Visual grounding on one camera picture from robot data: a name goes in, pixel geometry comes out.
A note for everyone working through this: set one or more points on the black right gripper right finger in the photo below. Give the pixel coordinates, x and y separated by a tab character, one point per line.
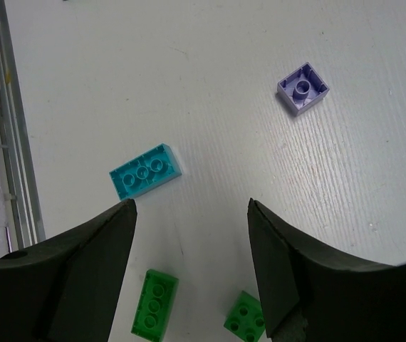
311	291

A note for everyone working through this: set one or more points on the small green lego brick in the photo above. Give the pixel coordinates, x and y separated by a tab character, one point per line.
245	319

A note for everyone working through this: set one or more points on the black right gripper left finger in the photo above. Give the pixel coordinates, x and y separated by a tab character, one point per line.
67	287

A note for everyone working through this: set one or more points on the cyan long lego brick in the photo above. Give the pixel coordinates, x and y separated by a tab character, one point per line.
145	172

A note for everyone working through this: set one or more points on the green lego brick right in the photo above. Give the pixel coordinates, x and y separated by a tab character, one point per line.
155	305

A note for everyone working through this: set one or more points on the purple lego brick right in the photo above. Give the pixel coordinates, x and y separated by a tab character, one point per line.
301	90

